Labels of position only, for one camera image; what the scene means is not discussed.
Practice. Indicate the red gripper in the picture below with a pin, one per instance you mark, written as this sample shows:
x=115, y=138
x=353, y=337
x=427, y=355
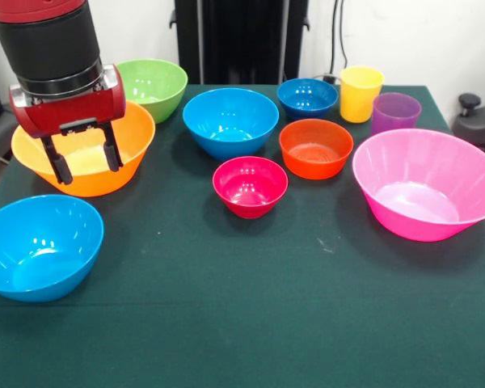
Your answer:
x=68, y=111

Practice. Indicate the light blue bowl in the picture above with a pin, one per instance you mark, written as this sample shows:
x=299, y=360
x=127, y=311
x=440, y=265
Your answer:
x=40, y=250
x=230, y=121

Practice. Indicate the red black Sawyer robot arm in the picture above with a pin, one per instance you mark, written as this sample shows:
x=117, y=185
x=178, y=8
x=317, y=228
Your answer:
x=52, y=44

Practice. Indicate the large orange bowl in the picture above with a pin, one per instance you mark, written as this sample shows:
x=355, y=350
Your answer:
x=139, y=137

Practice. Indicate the green bowl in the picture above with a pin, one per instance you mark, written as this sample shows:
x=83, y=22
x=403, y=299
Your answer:
x=153, y=85

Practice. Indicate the small crimson bowl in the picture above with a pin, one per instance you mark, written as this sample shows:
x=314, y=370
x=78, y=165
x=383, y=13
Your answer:
x=250, y=190

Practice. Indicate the dark green table cloth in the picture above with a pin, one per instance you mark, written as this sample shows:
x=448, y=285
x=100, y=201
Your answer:
x=242, y=303

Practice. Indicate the small red-orange bowl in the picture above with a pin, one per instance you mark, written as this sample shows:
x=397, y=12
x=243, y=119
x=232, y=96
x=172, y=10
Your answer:
x=315, y=149

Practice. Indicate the small dark blue bowl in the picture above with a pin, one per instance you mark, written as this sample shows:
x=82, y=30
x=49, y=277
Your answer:
x=307, y=99

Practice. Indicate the yellow cup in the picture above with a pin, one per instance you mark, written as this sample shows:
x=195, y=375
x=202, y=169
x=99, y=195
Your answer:
x=357, y=97

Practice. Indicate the purple cup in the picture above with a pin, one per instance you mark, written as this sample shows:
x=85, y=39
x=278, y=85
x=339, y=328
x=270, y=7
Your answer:
x=394, y=115

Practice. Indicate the large pink bowl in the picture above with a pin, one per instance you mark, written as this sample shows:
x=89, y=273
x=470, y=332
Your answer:
x=424, y=178

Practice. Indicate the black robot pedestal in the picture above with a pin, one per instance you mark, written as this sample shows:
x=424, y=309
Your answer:
x=242, y=40

